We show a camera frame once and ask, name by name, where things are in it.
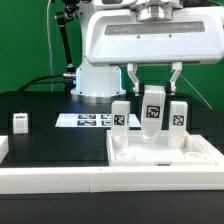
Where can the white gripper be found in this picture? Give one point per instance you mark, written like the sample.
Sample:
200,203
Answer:
193,36

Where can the white square table top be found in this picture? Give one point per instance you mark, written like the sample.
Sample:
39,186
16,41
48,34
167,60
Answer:
196,151

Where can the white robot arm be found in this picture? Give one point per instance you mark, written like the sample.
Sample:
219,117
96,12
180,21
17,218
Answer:
145,10

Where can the white base tag plate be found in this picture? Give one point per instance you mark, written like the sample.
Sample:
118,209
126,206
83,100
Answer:
75,120

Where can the white U-shaped obstacle fence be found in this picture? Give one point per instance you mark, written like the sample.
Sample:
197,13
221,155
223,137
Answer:
110,179

